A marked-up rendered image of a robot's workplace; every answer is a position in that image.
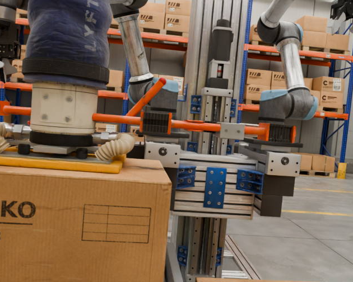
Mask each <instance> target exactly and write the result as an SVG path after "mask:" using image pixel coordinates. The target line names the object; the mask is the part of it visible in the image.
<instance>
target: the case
mask: <svg viewBox="0 0 353 282"><path fill-rule="evenodd" d="M171 187H172V183H171V181H170V178H169V177H168V175H167V173H166V172H165V170H164V168H163V166H162V164H161V163H160V161H158V160H149V159H134V158H126V160H125V161H124V163H122V168H121V170H120V172H119V173H118V174H116V173H101V172H85V171H70V170H54V169H45V168H30V167H14V166H0V282H164V270H165V258H166V245H167V238H168V225H169V213H170V200H171Z"/></svg>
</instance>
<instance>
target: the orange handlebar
mask: <svg viewBox="0 0 353 282"><path fill-rule="evenodd" d="M3 112H4V113H6V114H15V115H28V116H31V107H19V106H7V105H4V108H3ZM140 119H141V117H134V116H122V115H109V114H96V113H93V115H92V120H93V121H101V122H108V123H121V124H134V125H140ZM199 122H200V123H199ZM171 128H180V129H184V130H187V131H196V132H198V133H199V132H204V130H206V131H220V129H221V126H220V124H212V123H205V122H204V121H201V120H198V121H197V120H191V119H188V120H184V121H179V120H171ZM244 134H253V135H264V134H265V128H257V127H250V126H245V129H244Z"/></svg>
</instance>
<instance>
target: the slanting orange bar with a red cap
mask: <svg viewBox="0 0 353 282"><path fill-rule="evenodd" d="M164 85H166V79H165V78H163V77H161V78H159V80H158V81H157V82H156V83H155V84H154V85H153V86H152V87H151V88H150V90H149V91H148V92H147V93H146V94H145V95H144V96H143V97H142V98H141V99H140V100H139V101H138V102H137V103H136V104H135V106H134V107H133V108H132V109H131V110H130V111H129V112H128V114H127V115H126V116H134V117H135V116H136V115H137V114H138V113H139V112H140V111H141V110H142V109H143V108H144V107H145V106H146V104H147V103H148V102H149V101H150V100H151V99H152V98H153V97H154V96H155V95H156V94H157V93H158V92H159V91H160V89H161V88H162V87H163V86H164Z"/></svg>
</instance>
